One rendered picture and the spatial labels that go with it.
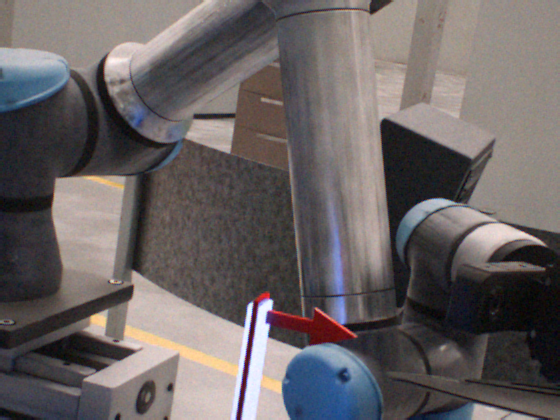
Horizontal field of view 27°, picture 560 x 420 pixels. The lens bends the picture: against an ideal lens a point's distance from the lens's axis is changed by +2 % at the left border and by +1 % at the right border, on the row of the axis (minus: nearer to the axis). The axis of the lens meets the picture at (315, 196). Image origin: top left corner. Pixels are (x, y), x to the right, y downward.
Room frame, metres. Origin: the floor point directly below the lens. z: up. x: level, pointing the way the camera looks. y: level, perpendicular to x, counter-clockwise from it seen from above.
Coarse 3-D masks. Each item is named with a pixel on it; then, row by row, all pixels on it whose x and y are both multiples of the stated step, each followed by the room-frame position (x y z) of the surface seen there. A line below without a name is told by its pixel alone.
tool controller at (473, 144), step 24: (384, 120) 1.27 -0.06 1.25; (408, 120) 1.31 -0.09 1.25; (432, 120) 1.39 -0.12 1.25; (456, 120) 1.48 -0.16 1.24; (384, 144) 1.26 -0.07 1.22; (408, 144) 1.26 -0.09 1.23; (432, 144) 1.25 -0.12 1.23; (456, 144) 1.29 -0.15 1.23; (480, 144) 1.36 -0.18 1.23; (384, 168) 1.26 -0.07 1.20; (408, 168) 1.26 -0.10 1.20; (432, 168) 1.25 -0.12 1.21; (456, 168) 1.25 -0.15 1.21; (480, 168) 1.39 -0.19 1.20; (408, 192) 1.26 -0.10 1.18; (432, 192) 1.25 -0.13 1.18; (456, 192) 1.25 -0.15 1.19
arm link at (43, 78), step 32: (0, 64) 1.12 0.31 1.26; (32, 64) 1.13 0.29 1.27; (64, 64) 1.17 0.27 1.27; (0, 96) 1.10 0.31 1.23; (32, 96) 1.11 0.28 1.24; (64, 96) 1.16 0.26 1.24; (0, 128) 1.10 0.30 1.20; (32, 128) 1.12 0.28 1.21; (64, 128) 1.15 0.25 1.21; (96, 128) 1.18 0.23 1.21; (0, 160) 1.10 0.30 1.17; (32, 160) 1.12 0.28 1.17; (64, 160) 1.16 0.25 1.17; (0, 192) 1.10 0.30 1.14; (32, 192) 1.12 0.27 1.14
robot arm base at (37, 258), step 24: (0, 216) 1.10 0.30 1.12; (24, 216) 1.12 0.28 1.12; (48, 216) 1.15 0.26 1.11; (0, 240) 1.10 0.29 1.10; (24, 240) 1.11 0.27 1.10; (48, 240) 1.14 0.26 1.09; (0, 264) 1.10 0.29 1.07; (24, 264) 1.11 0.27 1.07; (48, 264) 1.13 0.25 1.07; (0, 288) 1.09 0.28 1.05; (24, 288) 1.10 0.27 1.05; (48, 288) 1.13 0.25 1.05
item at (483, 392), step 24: (408, 384) 0.59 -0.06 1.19; (432, 384) 0.60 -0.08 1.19; (456, 384) 0.62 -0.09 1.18; (480, 384) 0.65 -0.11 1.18; (504, 384) 0.66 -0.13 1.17; (528, 384) 0.67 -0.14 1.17; (552, 384) 0.68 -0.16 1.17; (504, 408) 0.58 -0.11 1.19; (528, 408) 0.59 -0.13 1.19; (552, 408) 0.60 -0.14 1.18
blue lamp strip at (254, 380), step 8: (264, 304) 0.70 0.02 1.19; (264, 312) 0.69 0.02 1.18; (264, 320) 0.70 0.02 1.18; (256, 328) 0.69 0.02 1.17; (264, 328) 0.70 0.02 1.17; (256, 336) 0.69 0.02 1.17; (264, 336) 0.70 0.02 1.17; (256, 344) 0.69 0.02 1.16; (264, 344) 0.70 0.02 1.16; (256, 352) 0.69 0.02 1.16; (264, 352) 0.71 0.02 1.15; (256, 360) 0.69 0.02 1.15; (256, 368) 0.69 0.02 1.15; (256, 376) 0.70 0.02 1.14; (248, 384) 0.69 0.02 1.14; (256, 384) 0.70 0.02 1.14; (248, 392) 0.69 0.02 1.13; (256, 392) 0.70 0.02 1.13; (248, 400) 0.69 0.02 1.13; (256, 400) 0.71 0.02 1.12; (248, 408) 0.69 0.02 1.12; (248, 416) 0.69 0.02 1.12
